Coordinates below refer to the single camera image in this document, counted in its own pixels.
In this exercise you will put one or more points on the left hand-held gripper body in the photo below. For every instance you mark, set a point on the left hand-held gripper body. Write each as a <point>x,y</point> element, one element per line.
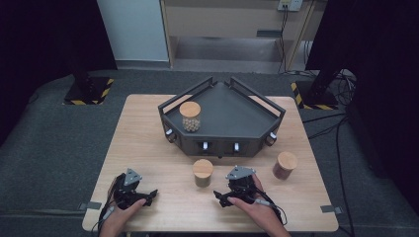
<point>126,194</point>

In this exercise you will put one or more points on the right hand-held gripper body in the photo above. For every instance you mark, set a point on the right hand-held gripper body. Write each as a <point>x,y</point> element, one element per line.
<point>242,187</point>

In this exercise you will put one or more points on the glass jar of green beans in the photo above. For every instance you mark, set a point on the glass jar of green beans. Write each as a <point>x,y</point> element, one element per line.
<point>202,168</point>

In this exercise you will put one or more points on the glass jar of red beans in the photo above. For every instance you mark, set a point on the glass jar of red beans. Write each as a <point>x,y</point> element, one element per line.
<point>287,160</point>

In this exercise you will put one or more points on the dark grey corner rack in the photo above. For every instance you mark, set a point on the dark grey corner rack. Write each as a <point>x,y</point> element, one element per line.
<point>230,113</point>

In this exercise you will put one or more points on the glass jar of pale beans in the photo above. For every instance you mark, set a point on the glass jar of pale beans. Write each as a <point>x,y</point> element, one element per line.
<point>190,110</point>

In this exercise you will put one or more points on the person's left hand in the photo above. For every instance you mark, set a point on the person's left hand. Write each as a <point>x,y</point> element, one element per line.
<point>117,219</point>

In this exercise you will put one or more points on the person's right hand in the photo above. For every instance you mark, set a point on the person's right hand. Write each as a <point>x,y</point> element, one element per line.
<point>262,214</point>

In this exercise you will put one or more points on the grey tape strip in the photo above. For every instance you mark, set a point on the grey tape strip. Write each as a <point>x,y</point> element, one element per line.
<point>89,205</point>
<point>329,209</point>

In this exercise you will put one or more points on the black stand with striped base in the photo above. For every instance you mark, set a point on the black stand with striped base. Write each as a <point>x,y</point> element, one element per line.
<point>89,90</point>
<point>316,95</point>

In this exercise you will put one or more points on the white panel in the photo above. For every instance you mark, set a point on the white panel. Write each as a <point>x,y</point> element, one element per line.
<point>135,29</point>

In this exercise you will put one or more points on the light wooden cabinet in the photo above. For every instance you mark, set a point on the light wooden cabinet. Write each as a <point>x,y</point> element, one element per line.
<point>224,19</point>

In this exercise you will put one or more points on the black curtain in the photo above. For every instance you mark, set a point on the black curtain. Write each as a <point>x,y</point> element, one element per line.
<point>385,82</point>
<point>39,49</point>

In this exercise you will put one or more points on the white wall power socket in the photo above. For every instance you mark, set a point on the white wall power socket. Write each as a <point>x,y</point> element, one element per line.
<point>290,4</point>

